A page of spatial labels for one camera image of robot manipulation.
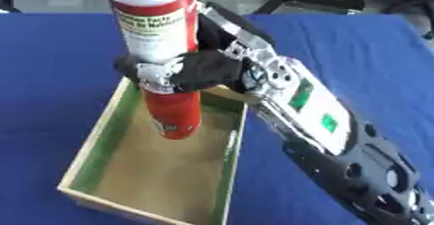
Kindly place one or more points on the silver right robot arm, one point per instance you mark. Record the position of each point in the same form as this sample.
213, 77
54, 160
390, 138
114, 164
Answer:
316, 112

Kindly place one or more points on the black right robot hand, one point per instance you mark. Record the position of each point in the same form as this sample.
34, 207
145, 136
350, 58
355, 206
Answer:
206, 67

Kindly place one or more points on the red bottle with white cap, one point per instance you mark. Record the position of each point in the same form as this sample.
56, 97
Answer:
158, 28

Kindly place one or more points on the tan cardboard box green inside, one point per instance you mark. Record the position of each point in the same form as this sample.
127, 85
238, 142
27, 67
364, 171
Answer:
164, 167

